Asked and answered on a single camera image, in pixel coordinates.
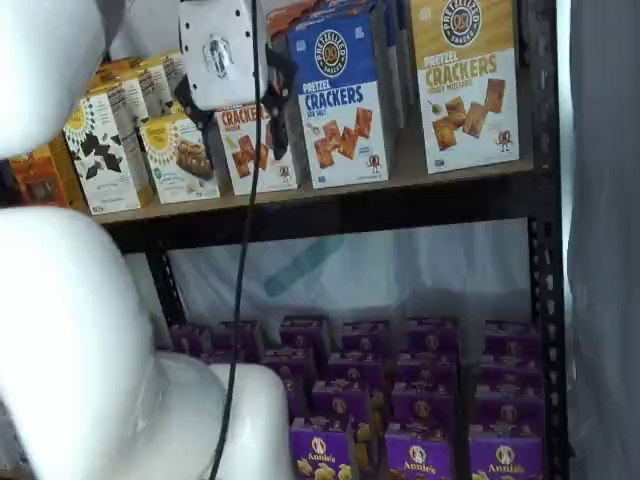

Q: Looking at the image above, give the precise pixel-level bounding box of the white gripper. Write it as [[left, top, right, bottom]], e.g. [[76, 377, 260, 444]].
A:
[[174, 0, 294, 171]]

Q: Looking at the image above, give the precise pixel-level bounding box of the orange brownie mix box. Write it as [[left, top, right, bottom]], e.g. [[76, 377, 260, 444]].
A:
[[5, 143, 70, 207]]

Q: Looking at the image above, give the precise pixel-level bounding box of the teal tape strip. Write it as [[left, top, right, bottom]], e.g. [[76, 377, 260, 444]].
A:
[[262, 234, 346, 297]]

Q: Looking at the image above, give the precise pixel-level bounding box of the orange white pretzel crackers box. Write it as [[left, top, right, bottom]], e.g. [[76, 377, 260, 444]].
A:
[[214, 97, 300, 197], [264, 1, 301, 44]]

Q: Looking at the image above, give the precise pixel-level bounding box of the black cable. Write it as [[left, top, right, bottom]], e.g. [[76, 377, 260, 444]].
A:
[[207, 0, 264, 480]]

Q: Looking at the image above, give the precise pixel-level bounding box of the gold white pretzel crackers box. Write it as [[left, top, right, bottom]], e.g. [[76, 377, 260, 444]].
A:
[[409, 0, 521, 176]]

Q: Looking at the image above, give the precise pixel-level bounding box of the brown shelf board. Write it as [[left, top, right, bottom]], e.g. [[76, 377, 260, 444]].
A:
[[94, 158, 536, 225]]

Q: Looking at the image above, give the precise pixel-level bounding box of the black metal shelf rack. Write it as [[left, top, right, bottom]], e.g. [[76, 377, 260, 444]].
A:
[[94, 0, 574, 480]]

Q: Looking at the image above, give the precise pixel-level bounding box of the grey curtain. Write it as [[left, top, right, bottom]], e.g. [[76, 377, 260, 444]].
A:
[[554, 0, 640, 480]]

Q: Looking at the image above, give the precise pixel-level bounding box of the blue white pretzel crackers box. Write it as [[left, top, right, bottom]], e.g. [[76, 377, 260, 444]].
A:
[[294, 0, 419, 134], [287, 10, 392, 190]]

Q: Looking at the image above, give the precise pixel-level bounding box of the purple Annie's box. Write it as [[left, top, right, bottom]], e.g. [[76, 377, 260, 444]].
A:
[[391, 382, 459, 431], [473, 383, 545, 436], [398, 352, 459, 389], [289, 417, 354, 480], [478, 357, 545, 391], [327, 351, 386, 389], [279, 314, 330, 351], [260, 347, 316, 419], [468, 424, 545, 480], [483, 319, 542, 362], [310, 379, 374, 426], [214, 319, 262, 364], [384, 422, 455, 480], [406, 316, 459, 357], [341, 319, 391, 356], [169, 323, 214, 357]]

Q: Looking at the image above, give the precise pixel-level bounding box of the translucent plastic sheet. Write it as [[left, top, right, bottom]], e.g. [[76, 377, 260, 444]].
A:
[[124, 217, 531, 344]]

